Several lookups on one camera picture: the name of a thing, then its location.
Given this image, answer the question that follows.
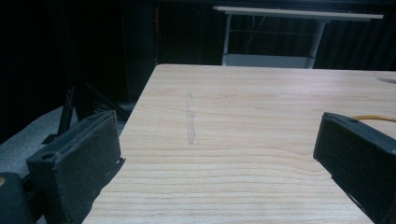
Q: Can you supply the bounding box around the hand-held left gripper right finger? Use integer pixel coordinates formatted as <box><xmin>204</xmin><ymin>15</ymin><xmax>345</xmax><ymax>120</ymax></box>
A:
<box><xmin>312</xmin><ymin>111</ymin><xmax>396</xmax><ymax>224</ymax></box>

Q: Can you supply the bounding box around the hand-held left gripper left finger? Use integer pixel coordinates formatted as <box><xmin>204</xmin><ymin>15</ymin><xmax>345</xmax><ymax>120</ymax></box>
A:
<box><xmin>25</xmin><ymin>109</ymin><xmax>126</xmax><ymax>224</ymax></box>

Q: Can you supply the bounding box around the black tripod stand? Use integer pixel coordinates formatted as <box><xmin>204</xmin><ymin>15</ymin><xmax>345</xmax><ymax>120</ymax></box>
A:
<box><xmin>41</xmin><ymin>77</ymin><xmax>132</xmax><ymax>145</ymax></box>

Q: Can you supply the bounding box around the white metal-framed table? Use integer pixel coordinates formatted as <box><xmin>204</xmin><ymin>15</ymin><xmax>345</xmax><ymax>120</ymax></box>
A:
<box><xmin>212</xmin><ymin>5</ymin><xmax>385</xmax><ymax>70</ymax></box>

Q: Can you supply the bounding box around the yellow cable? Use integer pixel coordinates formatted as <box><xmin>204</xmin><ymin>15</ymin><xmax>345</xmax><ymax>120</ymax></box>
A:
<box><xmin>351</xmin><ymin>114</ymin><xmax>396</xmax><ymax>123</ymax></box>

